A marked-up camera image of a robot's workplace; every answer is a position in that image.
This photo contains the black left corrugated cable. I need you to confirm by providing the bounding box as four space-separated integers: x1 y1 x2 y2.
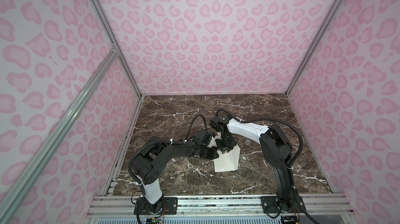
127 114 208 175

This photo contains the aluminium diagonal frame bar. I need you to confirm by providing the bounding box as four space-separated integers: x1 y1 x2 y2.
1 51 118 224

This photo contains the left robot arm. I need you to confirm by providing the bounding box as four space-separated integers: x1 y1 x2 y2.
128 129 219 215

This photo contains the metal base rail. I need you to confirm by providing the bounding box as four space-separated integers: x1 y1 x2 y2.
84 194 358 224

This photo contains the cream white envelope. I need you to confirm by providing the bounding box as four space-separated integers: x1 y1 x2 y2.
213 145 241 173

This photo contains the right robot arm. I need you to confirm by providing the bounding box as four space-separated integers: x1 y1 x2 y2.
209 116 299 213

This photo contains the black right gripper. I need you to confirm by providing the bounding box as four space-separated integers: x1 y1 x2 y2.
214 133 235 154

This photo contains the black right corrugated cable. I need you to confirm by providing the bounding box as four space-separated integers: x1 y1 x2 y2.
216 108 304 168

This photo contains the aluminium corner frame post right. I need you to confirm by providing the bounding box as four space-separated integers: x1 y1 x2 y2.
285 0 345 98

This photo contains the aluminium corner frame post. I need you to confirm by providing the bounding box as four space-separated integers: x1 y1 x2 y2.
88 0 142 99
285 0 345 98

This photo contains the aluminium corner frame post left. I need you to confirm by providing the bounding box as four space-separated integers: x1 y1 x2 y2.
88 0 142 99

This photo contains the black corrugated cable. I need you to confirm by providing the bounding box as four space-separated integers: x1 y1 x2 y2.
216 108 304 168
127 114 208 175

